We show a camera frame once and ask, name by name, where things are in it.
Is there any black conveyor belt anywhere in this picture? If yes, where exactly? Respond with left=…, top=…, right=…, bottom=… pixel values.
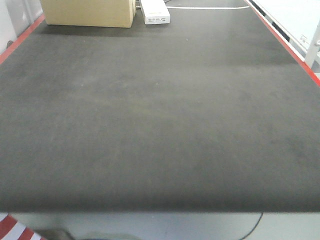
left=0, top=0, right=320, bottom=212

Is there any cardboard box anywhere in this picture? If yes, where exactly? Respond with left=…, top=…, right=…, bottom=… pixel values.
left=40, top=0, right=136, bottom=28

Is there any red white traffic cone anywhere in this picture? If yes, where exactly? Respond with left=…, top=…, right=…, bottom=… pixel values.
left=0, top=213, right=73, bottom=240

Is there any black cable on floor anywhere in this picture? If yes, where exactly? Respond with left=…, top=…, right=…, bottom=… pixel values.
left=237, top=212, right=264, bottom=240

